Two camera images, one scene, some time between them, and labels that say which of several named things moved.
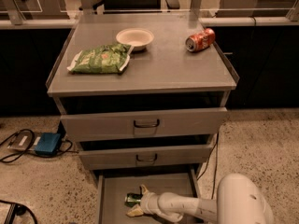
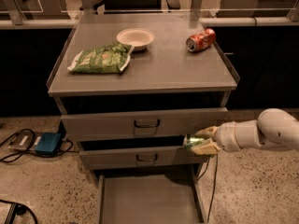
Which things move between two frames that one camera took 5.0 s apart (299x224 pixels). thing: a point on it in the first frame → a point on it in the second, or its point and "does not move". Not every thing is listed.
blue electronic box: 48,144 does not move
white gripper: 149,202 → 226,135
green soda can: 133,199 → 191,141
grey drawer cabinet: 145,95 does not move
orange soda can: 201,40 does not move
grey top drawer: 144,124 does not move
